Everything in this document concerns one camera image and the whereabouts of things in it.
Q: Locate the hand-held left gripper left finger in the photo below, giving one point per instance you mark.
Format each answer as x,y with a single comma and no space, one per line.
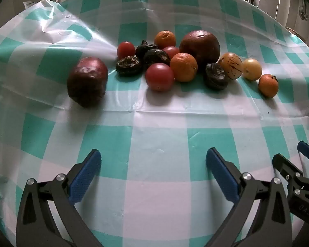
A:
85,177

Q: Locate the red cherry tomato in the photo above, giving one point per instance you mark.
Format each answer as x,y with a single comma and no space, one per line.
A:
126,49
159,76
171,51

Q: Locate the dark water chestnut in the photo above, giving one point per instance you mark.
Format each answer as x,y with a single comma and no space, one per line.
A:
215,76
156,58
128,66
145,47

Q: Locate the pale yellow round fruit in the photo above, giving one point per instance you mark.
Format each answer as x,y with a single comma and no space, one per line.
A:
251,69

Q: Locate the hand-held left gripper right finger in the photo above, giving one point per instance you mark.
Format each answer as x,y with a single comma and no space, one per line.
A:
221,177

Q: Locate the small orange mandarin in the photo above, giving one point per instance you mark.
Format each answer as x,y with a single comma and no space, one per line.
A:
165,39
268,85
183,67

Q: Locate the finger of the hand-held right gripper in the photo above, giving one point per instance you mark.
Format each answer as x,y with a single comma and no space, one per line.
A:
285,166
307,150

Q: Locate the yellow purple-streaked fruit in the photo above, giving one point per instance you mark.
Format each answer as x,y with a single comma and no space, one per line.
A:
230,65

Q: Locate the teal white checkered tablecloth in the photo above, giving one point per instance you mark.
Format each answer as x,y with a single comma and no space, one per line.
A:
154,133

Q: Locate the dark red passion fruit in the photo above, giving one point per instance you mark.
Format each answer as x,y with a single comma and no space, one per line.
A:
199,45
87,81

